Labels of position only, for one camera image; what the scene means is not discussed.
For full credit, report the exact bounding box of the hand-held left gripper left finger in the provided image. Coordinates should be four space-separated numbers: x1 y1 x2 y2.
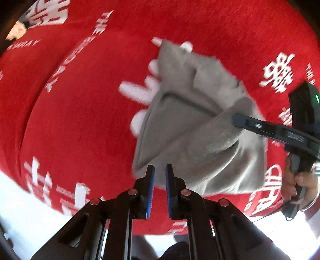
31 164 156 260

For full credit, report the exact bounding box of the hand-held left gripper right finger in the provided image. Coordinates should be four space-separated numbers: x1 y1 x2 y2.
165 164 292 260

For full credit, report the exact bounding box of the red printed blanket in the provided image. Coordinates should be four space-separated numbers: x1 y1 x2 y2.
0 0 320 235

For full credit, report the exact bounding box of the silver bracelet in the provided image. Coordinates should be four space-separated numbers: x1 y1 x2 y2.
300 190 320 212

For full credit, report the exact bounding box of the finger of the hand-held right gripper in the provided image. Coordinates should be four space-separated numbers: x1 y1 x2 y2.
232 114 286 145

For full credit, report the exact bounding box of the pile of mixed clothes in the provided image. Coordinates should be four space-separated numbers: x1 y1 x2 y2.
6 12 33 40

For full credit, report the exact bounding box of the person's right hand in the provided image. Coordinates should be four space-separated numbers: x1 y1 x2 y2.
281 159 320 208

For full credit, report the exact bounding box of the person's right forearm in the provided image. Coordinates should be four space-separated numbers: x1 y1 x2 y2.
305 200 320 232

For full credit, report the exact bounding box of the person's dark clothing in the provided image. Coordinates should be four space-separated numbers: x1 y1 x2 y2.
131 235 193 260

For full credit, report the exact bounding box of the grey knit sweater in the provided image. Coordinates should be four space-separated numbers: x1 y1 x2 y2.
131 40 269 197

